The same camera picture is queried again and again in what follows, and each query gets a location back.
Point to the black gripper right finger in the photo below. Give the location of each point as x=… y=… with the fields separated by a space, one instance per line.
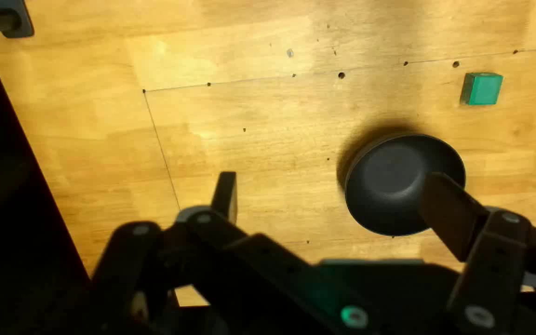
x=453 y=215

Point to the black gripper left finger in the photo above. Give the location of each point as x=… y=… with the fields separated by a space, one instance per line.
x=224 y=200

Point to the green cube block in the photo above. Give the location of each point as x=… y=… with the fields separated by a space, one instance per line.
x=481 y=88

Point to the dark grey bowl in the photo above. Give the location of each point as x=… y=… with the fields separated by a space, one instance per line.
x=384 y=181

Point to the black post base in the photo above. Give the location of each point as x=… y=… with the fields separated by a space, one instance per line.
x=15 y=19

